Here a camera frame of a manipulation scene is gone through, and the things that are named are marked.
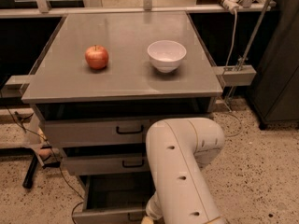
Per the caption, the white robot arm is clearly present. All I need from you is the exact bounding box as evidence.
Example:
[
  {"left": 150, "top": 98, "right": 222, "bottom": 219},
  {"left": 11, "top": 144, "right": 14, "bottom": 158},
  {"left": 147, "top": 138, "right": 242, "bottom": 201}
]
[{"left": 142, "top": 118, "right": 225, "bottom": 224}]

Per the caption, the grey drawer cabinet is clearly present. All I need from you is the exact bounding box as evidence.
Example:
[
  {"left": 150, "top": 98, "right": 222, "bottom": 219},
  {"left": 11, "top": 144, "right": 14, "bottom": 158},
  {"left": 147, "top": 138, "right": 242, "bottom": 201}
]
[{"left": 21, "top": 11, "right": 224, "bottom": 224}]

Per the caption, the white bowl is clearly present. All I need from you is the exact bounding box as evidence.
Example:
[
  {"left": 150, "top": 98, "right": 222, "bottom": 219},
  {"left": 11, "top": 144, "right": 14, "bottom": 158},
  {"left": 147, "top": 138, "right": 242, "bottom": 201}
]
[{"left": 147, "top": 40, "right": 187, "bottom": 73}]

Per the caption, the grey metal rail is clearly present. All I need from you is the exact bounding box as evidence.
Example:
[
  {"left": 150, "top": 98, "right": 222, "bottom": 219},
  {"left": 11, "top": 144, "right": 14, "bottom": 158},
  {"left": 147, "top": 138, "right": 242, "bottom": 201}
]
[{"left": 0, "top": 3, "right": 277, "bottom": 20}]

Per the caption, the grey top drawer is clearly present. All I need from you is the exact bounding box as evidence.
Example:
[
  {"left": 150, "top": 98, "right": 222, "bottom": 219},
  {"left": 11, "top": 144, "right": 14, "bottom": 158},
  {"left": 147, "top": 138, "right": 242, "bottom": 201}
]
[{"left": 40, "top": 116, "right": 171, "bottom": 147}]

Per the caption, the black floor cable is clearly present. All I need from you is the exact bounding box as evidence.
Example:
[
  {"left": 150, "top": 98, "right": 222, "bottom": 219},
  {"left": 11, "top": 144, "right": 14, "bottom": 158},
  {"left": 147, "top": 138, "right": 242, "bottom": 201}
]
[{"left": 0, "top": 103, "right": 87, "bottom": 224}]

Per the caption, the black bar on floor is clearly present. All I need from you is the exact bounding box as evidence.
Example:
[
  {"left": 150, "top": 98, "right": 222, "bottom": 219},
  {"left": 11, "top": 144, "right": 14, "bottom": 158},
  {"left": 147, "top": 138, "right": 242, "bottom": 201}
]
[{"left": 22, "top": 155, "right": 38, "bottom": 189}]

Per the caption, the dark cabinet on right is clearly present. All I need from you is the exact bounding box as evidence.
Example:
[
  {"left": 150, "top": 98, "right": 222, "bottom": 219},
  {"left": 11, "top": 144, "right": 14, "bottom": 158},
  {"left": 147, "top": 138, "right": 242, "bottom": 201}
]
[{"left": 247, "top": 0, "right": 299, "bottom": 130}]

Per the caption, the red apple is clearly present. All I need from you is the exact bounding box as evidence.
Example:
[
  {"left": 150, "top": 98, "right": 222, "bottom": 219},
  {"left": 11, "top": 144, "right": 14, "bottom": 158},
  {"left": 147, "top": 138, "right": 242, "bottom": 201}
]
[{"left": 85, "top": 45, "right": 109, "bottom": 70}]

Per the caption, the grey middle drawer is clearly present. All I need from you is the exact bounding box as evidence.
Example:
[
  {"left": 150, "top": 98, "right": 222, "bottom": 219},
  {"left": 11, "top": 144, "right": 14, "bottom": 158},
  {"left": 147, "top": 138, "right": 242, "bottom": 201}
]
[{"left": 63, "top": 153, "right": 150, "bottom": 175}]

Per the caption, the grey metal side bracket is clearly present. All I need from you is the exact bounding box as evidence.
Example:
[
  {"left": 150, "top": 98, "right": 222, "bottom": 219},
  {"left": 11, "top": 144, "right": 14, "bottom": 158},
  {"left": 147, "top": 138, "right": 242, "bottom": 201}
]
[{"left": 212, "top": 65, "right": 256, "bottom": 88}]

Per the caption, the grey bottom drawer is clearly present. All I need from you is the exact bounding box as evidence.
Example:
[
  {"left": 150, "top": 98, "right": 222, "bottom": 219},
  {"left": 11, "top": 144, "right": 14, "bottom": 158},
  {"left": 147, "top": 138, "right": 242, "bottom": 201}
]
[{"left": 73, "top": 172, "right": 155, "bottom": 224}]

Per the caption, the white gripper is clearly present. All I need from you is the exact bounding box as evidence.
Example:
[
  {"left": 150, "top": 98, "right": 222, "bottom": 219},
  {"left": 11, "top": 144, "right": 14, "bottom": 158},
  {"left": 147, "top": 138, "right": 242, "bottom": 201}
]
[{"left": 141, "top": 200, "right": 163, "bottom": 224}]

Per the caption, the grey drawer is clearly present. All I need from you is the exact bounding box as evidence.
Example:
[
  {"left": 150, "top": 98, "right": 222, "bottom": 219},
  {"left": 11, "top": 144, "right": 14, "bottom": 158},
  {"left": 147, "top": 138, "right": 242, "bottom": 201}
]
[
  {"left": 63, "top": 153, "right": 150, "bottom": 175},
  {"left": 73, "top": 172, "right": 155, "bottom": 224},
  {"left": 40, "top": 116, "right": 171, "bottom": 147}
]

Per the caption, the white power strip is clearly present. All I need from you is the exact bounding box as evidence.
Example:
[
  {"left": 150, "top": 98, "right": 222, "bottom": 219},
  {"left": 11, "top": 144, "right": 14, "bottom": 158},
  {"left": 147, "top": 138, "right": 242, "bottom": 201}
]
[{"left": 210, "top": 0, "right": 243, "bottom": 15}]

